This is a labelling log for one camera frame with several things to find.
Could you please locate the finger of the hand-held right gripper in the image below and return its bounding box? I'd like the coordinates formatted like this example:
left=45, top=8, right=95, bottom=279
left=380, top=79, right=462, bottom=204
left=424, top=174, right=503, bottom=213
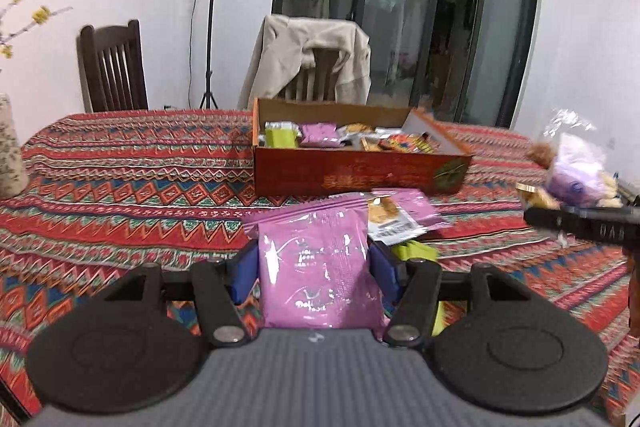
left=524, top=206, right=640, bottom=245

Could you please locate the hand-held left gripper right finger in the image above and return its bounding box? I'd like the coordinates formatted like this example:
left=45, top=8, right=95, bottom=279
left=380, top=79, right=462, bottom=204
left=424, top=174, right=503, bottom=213
left=369, top=241, right=538, bottom=348

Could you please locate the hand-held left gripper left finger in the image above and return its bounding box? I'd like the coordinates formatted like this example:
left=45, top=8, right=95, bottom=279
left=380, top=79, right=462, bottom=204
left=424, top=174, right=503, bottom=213
left=102, top=239, right=261, bottom=349

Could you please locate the golden snack packet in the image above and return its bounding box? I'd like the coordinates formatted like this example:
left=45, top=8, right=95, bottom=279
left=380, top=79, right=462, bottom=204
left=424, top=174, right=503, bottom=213
left=515, top=183, right=561, bottom=210

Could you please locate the orange cardboard box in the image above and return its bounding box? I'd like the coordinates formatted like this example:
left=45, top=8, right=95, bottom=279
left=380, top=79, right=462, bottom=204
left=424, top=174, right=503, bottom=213
left=251, top=97, right=475, bottom=198

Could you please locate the clear plastic bag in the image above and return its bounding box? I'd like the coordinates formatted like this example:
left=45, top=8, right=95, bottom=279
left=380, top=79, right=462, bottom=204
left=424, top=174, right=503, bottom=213
left=542, top=108, right=623, bottom=208

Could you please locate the white and orange snack packet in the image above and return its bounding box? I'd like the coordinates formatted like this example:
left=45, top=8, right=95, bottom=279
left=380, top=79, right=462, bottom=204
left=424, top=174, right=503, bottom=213
left=366, top=197, right=425, bottom=244

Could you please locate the brown plush toy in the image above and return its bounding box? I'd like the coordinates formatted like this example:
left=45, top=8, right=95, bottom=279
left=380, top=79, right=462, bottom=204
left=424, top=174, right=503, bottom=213
left=530, top=142, right=558, bottom=168

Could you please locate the red and yellow snack packet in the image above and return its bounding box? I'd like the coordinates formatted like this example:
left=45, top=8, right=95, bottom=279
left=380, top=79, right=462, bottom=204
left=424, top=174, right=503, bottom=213
left=360, top=133, right=436, bottom=154

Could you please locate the clear packet of orange cookies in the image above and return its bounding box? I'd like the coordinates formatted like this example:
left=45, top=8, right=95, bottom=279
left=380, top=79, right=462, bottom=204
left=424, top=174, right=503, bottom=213
left=336, top=123, right=376, bottom=145

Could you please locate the black framed glass sliding door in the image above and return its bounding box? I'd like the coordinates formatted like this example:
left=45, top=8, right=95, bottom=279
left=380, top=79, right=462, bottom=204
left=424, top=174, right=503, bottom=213
left=271, top=0, right=543, bottom=130

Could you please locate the beige jacket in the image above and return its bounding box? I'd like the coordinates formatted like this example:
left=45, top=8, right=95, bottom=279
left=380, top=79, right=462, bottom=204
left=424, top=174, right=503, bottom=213
left=237, top=13, right=372, bottom=110

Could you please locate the dark wooden chair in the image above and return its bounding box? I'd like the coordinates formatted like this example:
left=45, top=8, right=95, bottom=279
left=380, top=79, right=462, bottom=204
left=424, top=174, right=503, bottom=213
left=79, top=19, right=150, bottom=114
left=277, top=48, right=341, bottom=102

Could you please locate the patterned ceramic vase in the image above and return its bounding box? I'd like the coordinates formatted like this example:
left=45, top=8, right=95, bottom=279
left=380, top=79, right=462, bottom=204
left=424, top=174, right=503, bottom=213
left=0, top=93, right=30, bottom=199

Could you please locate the yellow flower branch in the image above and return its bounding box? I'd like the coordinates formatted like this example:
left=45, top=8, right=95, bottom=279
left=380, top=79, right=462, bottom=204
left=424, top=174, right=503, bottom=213
left=0, top=0, right=73, bottom=60

